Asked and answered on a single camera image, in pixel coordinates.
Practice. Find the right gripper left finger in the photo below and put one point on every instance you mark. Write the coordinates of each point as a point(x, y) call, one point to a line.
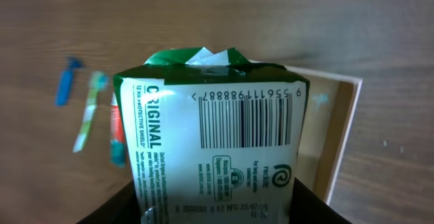
point(122, 208)

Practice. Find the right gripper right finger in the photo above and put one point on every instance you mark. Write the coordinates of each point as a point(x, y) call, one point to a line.
point(307, 208)

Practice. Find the red green toothpaste tube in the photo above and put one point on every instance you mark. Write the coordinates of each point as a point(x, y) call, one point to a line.
point(117, 136)

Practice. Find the green white soap pack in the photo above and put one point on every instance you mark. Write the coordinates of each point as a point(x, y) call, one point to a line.
point(212, 138)

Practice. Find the blue disposable razor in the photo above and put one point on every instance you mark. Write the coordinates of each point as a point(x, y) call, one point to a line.
point(66, 81)

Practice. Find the green white toothbrush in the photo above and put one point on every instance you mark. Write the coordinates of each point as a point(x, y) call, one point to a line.
point(98, 82)

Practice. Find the white cardboard box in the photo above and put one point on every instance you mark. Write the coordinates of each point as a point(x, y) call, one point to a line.
point(331, 106)

